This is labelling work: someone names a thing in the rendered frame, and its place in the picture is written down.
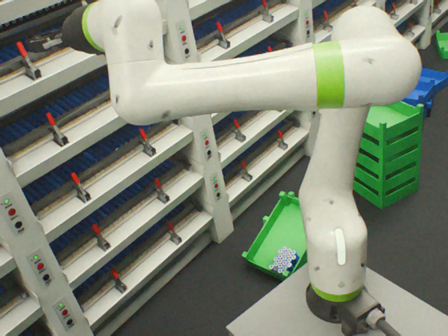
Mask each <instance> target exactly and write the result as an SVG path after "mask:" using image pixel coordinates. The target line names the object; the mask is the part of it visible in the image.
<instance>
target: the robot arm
mask: <svg viewBox="0 0 448 336"><path fill-rule="evenodd" d="M82 4H83V6H82V7H78V8H77V9H76V10H74V12H73V14H71V15H70V16H68V17H67V18H66V20H65V22H64V24H63V26H62V28H60V29H58V30H56V31H49V32H46V33H41V34H39V35H35V36H33V37H32V38H30V39H28V40H25V43H26V44H27V46H28V48H29V50H30V52H31V53H42V52H51V51H52V50H54V47H56V46H58V47H59V48H60V47H72V49H74V50H76V51H79V52H84V53H87V54H96V55H102V54H103V55H104V56H105V59H106V61H107V68H109V82H110V93H111V104H112V106H113V108H114V110H115V112H116V114H117V115H118V116H120V118H122V119H123V120H125V122H128V123H130V124H132V125H150V124H154V123H160V122H164V121H167V120H171V119H178V118H183V117H192V116H197V115H208V114H214V113H229V112H239V111H252V110H299V111H311V112H315V111H316V110H317V109H323V113H322V117H321V120H320V124H319V130H318V134H317V138H316V142H315V146H314V150H313V154H311V159H310V162H309V165H308V168H307V172H306V174H305V178H304V180H303V181H302V183H301V187H300V189H299V205H300V210H301V218H302V221H303V226H304V230H305V238H306V244H307V264H308V275H309V280H310V282H309V284H308V286H307V289H306V293H305V296H306V302H307V306H308V308H309V310H310V311H311V312H312V313H313V314H314V315H315V316H316V317H318V318H319V319H322V320H324V321H326V322H330V323H341V331H342V334H344V335H345V336H352V335H356V334H358V333H360V332H361V331H364V332H365V333H367V332H368V331H369V330H368V328H366V327H368V326H371V327H372V328H373V329H380V330H382V332H383V333H384V334H385V335H386V336H401V335H400V334H399V332H398V331H397V330H395V329H394V328H392V326H390V325H389V324H388V322H386V321H385V320H386V316H384V313H385V308H384V307H382V306H381V304H380V302H378V300H376V299H374V298H373V297H372V295H370V294H369V292H368V290H367V289H366V286H365V285H364V281H365V271H366V254H367V229H366V226H365V224H364V221H363V219H362V217H361V216H360V214H359V212H358V211H357V208H356V205H355V200H354V198H353V182H354V176H355V167H356V162H357V155H358V154H359V148H360V144H361V139H362V135H363V131H364V127H365V123H366V119H367V117H368V114H369V110H370V108H371V107H376V106H384V105H392V104H396V103H397V102H399V101H401V100H403V99H405V98H406V97H408V96H409V95H410V94H411V92H412V91H413V90H414V89H415V88H416V86H417V84H418V82H419V78H420V76H421V60H420V57H419V54H418V52H417V50H416V48H415V46H414V45H412V44H411V43H410V42H409V41H408V40H406V38H404V37H403V36H402V35H400V34H399V33H398V32H397V30H396V28H395V26H394V25H393V23H392V21H391V18H390V17H389V16H388V15H387V14H386V13H384V12H383V11H382V10H381V9H379V8H377V7H372V6H358V7H354V8H352V9H350V10H347V12H345V13H344V14H342V16H340V17H339V18H338V20H337V22H336V23H335V25H334V27H333V31H332V34H331V41H329V42H324V43H317V44H313V43H307V44H304V45H298V46H295V47H292V48H289V49H284V50H280V51H274V52H270V53H263V54H259V55H252V56H251V57H243V58H238V59H228V60H222V61H208V62H199V63H184V64H181V65H169V64H167V63H166V62H165V58H164V50H163V35H162V17H161V12H160V8H159V6H158V4H157V3H156V2H155V0H100V1H96V2H95V3H92V4H87V3H86V1H85V0H84V1H82Z"/></svg>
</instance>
